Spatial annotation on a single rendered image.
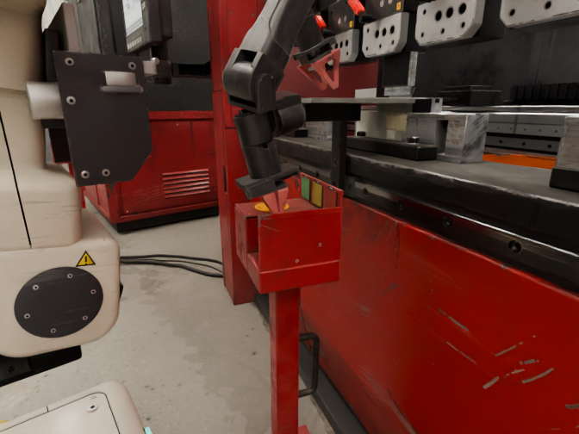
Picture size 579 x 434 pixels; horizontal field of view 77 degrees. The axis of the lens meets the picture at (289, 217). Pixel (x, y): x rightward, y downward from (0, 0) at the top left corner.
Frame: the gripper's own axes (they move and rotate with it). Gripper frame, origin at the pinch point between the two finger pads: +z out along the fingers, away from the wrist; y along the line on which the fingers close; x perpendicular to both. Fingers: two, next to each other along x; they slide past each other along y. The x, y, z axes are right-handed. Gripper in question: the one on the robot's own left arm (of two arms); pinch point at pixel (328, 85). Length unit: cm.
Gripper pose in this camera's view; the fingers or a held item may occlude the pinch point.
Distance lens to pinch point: 89.0
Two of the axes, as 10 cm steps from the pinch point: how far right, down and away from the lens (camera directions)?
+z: 4.4, 7.8, 4.4
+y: -3.8, -2.8, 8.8
